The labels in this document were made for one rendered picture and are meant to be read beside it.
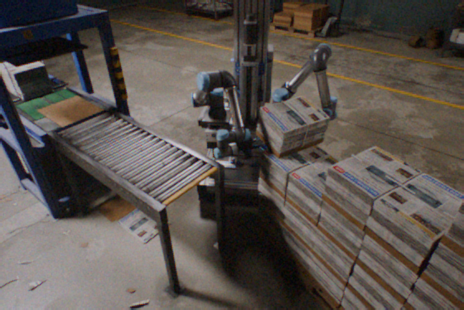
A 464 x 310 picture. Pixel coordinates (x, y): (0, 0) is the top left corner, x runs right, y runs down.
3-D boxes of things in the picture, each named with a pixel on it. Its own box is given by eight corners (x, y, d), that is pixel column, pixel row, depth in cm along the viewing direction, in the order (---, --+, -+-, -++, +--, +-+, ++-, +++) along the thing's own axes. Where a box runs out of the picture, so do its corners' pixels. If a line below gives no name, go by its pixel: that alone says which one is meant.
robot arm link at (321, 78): (322, 50, 210) (335, 118, 232) (326, 46, 218) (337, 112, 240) (306, 54, 216) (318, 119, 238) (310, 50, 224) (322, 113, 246)
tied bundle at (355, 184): (365, 176, 196) (374, 143, 183) (409, 204, 176) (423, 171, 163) (320, 199, 180) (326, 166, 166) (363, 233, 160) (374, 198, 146)
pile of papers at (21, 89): (55, 90, 312) (45, 64, 297) (23, 101, 293) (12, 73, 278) (37, 81, 332) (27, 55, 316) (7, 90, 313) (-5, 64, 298)
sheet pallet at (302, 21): (329, 31, 783) (333, 5, 749) (313, 38, 731) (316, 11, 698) (287, 23, 845) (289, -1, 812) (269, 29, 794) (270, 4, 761)
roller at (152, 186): (198, 162, 223) (200, 158, 219) (143, 199, 194) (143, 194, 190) (193, 158, 225) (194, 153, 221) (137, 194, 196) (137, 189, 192)
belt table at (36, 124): (116, 115, 290) (113, 104, 285) (44, 146, 250) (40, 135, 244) (76, 94, 327) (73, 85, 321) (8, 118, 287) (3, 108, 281)
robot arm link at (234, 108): (232, 70, 220) (247, 141, 219) (216, 73, 217) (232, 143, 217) (236, 65, 209) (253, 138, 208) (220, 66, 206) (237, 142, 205)
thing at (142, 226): (171, 223, 278) (171, 222, 277) (144, 243, 260) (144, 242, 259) (144, 204, 297) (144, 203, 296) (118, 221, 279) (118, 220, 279)
